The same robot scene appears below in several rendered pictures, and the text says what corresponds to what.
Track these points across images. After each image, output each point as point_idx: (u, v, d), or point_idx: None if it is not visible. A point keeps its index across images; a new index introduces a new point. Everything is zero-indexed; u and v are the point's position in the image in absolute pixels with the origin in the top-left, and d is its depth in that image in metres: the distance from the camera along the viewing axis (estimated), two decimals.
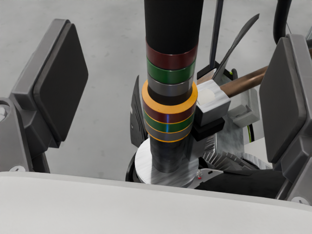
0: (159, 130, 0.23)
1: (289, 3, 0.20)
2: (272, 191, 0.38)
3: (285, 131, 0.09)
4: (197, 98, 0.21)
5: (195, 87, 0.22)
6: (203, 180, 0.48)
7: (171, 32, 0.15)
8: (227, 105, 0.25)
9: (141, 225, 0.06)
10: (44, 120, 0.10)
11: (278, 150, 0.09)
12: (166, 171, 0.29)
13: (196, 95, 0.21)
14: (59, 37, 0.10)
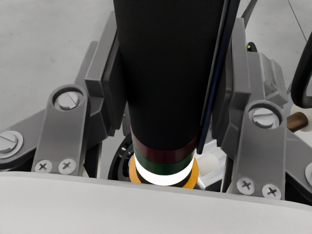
0: None
1: None
2: None
3: (220, 106, 0.10)
4: (197, 179, 0.17)
5: (195, 165, 0.17)
6: None
7: (161, 130, 0.11)
8: None
9: (141, 225, 0.06)
10: (107, 107, 0.10)
11: (217, 126, 0.10)
12: None
13: (196, 176, 0.17)
14: None
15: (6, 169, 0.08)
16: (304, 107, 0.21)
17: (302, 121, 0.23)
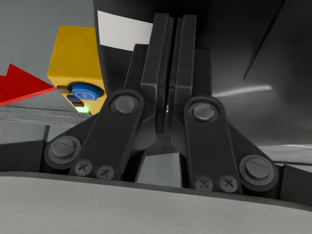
0: None
1: None
2: None
3: (168, 101, 0.10)
4: None
5: None
6: None
7: None
8: None
9: (141, 225, 0.06)
10: (157, 112, 0.10)
11: (168, 120, 0.10)
12: None
13: None
14: (166, 31, 0.10)
15: (58, 174, 0.08)
16: None
17: None
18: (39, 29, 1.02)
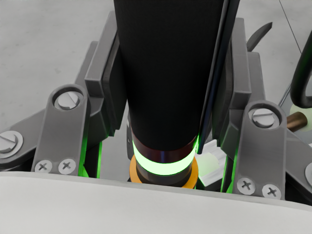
0: None
1: None
2: None
3: (220, 106, 0.10)
4: (197, 178, 0.17)
5: (195, 164, 0.18)
6: None
7: (162, 130, 0.11)
8: None
9: (141, 225, 0.06)
10: (107, 107, 0.10)
11: (217, 126, 0.10)
12: None
13: (196, 175, 0.17)
14: None
15: (6, 169, 0.08)
16: (303, 107, 0.21)
17: (302, 121, 0.23)
18: None
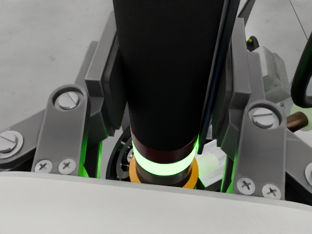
0: None
1: None
2: None
3: (220, 106, 0.10)
4: (197, 179, 0.17)
5: (195, 165, 0.17)
6: None
7: (162, 130, 0.11)
8: None
9: (141, 225, 0.06)
10: (107, 107, 0.10)
11: (217, 125, 0.10)
12: None
13: (197, 176, 0.17)
14: None
15: (6, 169, 0.08)
16: (304, 106, 0.20)
17: (302, 121, 0.23)
18: None
